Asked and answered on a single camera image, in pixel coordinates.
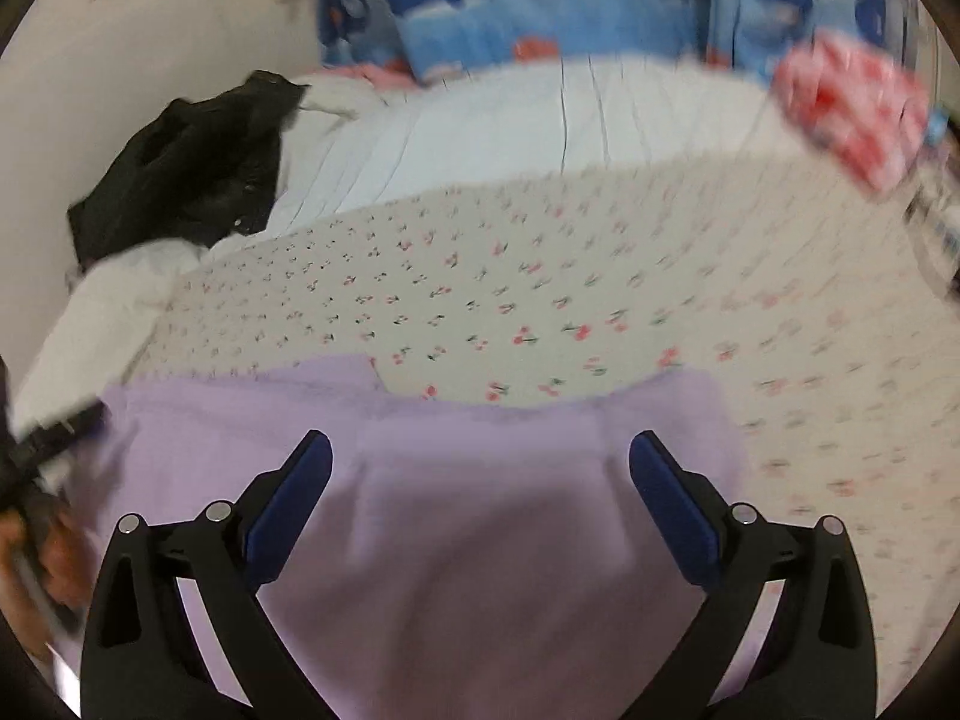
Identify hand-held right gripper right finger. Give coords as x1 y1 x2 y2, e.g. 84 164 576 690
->
622 429 880 720

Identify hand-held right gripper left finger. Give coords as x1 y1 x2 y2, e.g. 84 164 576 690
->
79 429 335 720

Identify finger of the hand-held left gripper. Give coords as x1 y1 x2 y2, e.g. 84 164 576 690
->
28 400 110 462

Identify light purple jacket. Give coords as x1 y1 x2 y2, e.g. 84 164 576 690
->
56 356 751 720

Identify person's left hand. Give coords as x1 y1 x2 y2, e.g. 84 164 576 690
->
36 514 102 610

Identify cherry print bed sheet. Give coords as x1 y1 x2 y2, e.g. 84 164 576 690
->
124 157 955 713

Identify black garment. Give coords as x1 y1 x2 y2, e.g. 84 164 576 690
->
67 71 308 271

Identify white striped quilt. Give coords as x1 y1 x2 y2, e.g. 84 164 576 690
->
266 52 796 241

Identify pink checkered cloth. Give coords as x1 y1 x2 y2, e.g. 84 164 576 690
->
772 30 932 196

